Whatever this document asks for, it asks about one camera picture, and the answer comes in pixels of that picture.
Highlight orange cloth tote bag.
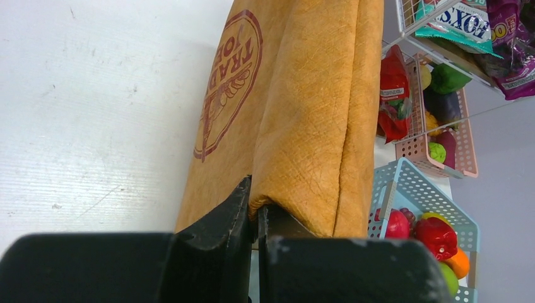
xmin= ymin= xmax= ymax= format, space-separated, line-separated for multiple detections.
xmin=175 ymin=1 xmax=385 ymax=238

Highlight green toy apple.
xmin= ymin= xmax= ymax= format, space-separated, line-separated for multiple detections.
xmin=439 ymin=262 xmax=459 ymax=297

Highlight purple candy bag middle shelf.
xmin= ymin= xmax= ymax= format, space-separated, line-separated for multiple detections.
xmin=474 ymin=1 xmax=534 ymax=101

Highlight light blue plastic basket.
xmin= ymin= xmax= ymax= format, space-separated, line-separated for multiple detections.
xmin=368 ymin=158 xmax=480 ymax=302

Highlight yellow toy banana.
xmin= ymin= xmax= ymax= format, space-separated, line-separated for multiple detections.
xmin=421 ymin=212 xmax=451 ymax=226

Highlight purple toy eggplant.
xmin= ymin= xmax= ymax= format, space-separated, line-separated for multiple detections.
xmin=423 ymin=88 xmax=462 ymax=124

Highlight small green toy lime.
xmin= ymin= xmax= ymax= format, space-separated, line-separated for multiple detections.
xmin=428 ymin=142 xmax=447 ymax=163

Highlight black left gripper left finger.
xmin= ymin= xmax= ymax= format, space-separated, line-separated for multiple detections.
xmin=1 ymin=176 xmax=252 ymax=302

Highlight pink plastic basket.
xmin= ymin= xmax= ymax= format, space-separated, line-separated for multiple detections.
xmin=394 ymin=53 xmax=478 ymax=179

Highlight orange toy fruit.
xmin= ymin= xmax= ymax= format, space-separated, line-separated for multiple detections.
xmin=443 ymin=248 xmax=471 ymax=280

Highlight purple toy grapes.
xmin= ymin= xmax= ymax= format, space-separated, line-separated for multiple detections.
xmin=399 ymin=208 xmax=416 ymax=230

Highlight white wire wooden shelf rack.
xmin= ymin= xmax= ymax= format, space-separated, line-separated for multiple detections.
xmin=381 ymin=0 xmax=535 ymax=122

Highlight teal Fox's candy bag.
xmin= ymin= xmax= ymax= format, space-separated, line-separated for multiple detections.
xmin=414 ymin=0 xmax=501 ymax=59

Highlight red candy bag bottom shelf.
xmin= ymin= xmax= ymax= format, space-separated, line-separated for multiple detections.
xmin=378 ymin=45 xmax=413 ymax=143

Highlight green toy bell pepper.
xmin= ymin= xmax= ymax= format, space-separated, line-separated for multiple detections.
xmin=430 ymin=63 xmax=472 ymax=95

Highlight red toy bell pepper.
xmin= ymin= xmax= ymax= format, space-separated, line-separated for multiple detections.
xmin=413 ymin=217 xmax=458 ymax=261

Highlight yellow toy corn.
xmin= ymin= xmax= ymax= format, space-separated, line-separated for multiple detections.
xmin=425 ymin=111 xmax=442 ymax=136

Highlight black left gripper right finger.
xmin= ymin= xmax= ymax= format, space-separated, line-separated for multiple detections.
xmin=257 ymin=205 xmax=452 ymax=302

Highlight maroon toy vegetable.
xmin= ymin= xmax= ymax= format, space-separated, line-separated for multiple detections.
xmin=435 ymin=131 xmax=457 ymax=169

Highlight red toy apple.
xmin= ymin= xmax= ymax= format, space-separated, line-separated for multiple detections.
xmin=372 ymin=209 xmax=411 ymax=239

